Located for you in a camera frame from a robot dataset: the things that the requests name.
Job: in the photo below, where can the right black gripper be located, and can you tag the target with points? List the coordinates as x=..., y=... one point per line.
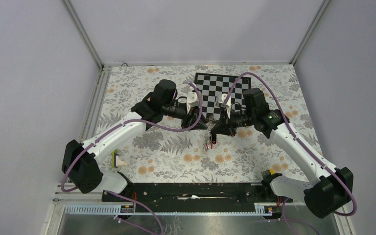
x=224, y=127

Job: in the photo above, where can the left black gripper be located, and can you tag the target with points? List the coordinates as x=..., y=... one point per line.
x=192, y=117

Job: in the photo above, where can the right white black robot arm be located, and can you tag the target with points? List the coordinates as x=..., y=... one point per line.
x=328, y=187

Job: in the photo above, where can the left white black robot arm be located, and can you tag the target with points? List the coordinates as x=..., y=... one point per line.
x=82, y=160

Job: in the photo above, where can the black white checkerboard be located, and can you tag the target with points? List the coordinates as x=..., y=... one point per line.
x=213, y=86

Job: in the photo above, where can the floral patterned mat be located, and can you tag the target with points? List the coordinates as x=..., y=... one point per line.
x=167, y=157

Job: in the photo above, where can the green white small block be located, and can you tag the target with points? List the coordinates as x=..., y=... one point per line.
x=116, y=161

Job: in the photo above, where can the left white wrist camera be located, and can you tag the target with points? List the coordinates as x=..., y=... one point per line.
x=194, y=101

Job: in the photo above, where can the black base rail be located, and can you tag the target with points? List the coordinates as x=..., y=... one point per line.
x=199, y=197

